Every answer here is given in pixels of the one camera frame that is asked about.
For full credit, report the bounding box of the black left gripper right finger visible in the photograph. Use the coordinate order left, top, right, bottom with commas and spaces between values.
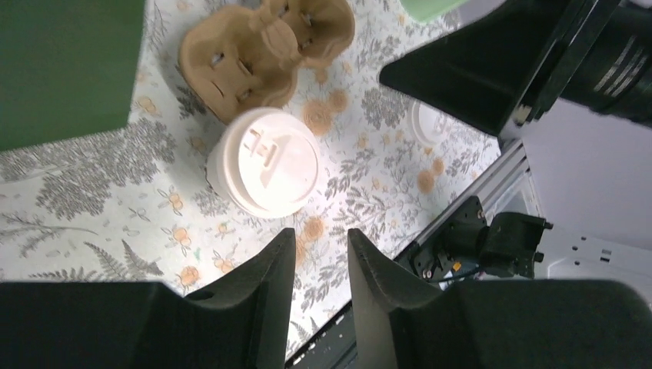
348, 229, 651, 368

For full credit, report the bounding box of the floral table mat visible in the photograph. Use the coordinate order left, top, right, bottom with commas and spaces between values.
1, 1, 500, 354

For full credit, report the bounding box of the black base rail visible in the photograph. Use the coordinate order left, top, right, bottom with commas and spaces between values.
284, 301, 358, 369

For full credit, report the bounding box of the green straw holder cup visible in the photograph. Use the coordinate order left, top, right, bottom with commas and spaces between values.
399, 0, 467, 23

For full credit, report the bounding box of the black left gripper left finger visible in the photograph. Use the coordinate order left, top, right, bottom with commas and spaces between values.
1, 228, 296, 368

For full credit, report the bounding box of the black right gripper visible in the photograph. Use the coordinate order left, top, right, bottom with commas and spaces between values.
379, 1, 651, 137

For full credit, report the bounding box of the single white paper cup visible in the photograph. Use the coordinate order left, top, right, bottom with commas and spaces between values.
205, 145, 230, 201

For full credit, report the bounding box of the green paper bag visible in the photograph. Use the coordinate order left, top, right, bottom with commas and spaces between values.
1, 0, 146, 150

